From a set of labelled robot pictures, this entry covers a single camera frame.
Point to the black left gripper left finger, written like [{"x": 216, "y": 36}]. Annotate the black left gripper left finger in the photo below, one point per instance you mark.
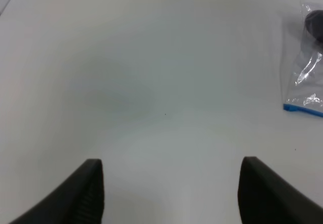
[{"x": 79, "y": 199}]

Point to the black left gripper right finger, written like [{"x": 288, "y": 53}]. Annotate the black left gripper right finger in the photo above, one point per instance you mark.
[{"x": 265, "y": 197}]

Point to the clear zip bag blue strip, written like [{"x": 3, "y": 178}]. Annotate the clear zip bag blue strip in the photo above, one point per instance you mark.
[{"x": 304, "y": 90}]

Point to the purple eggplant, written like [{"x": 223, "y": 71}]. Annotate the purple eggplant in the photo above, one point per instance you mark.
[{"x": 314, "y": 24}]

